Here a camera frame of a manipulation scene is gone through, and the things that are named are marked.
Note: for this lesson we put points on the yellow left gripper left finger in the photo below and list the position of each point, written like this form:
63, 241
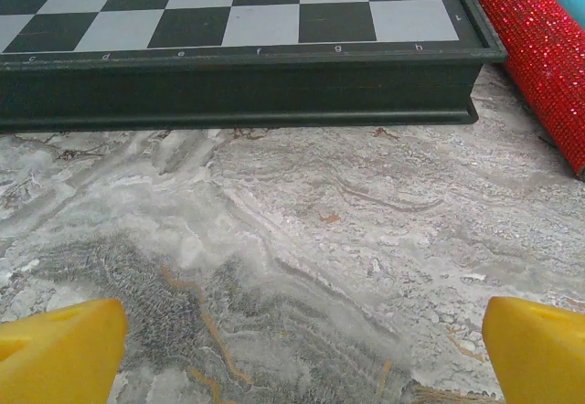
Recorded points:
59, 354

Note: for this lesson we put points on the black and grey chessboard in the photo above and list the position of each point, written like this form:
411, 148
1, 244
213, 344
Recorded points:
256, 88

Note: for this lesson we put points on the red glitter tube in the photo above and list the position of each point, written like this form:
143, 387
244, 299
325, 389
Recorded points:
539, 56

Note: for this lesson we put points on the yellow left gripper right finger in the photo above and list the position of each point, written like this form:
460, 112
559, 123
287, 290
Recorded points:
539, 358

